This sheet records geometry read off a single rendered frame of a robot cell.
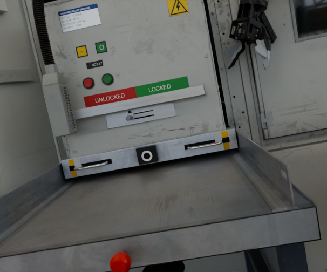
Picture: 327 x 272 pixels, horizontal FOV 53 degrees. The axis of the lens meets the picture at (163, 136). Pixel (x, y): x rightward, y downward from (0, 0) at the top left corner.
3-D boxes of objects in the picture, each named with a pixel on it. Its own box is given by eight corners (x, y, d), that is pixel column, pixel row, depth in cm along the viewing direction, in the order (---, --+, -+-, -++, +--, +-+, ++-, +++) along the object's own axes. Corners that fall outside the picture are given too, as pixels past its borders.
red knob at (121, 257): (131, 276, 49) (127, 256, 48) (110, 279, 49) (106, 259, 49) (135, 261, 53) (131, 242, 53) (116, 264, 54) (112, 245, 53)
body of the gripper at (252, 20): (227, 39, 102) (234, -1, 100) (245, 46, 107) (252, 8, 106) (247, 38, 95) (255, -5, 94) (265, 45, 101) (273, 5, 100)
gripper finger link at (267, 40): (258, 56, 99) (249, 34, 102) (261, 57, 100) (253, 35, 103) (271, 46, 96) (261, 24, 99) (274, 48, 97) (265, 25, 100)
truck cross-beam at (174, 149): (238, 148, 98) (234, 128, 97) (65, 179, 102) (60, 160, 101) (235, 145, 103) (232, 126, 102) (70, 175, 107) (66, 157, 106)
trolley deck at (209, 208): (321, 239, 51) (316, 203, 50) (-48, 296, 56) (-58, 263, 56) (243, 157, 118) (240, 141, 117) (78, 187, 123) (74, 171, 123)
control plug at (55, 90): (70, 134, 90) (55, 70, 88) (53, 137, 91) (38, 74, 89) (79, 131, 98) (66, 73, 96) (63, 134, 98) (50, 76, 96)
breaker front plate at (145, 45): (226, 134, 98) (197, -31, 92) (70, 163, 102) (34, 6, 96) (225, 134, 99) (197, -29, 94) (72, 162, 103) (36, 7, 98)
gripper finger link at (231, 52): (214, 60, 108) (231, 36, 103) (226, 64, 111) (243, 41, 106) (218, 66, 106) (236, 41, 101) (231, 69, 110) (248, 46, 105)
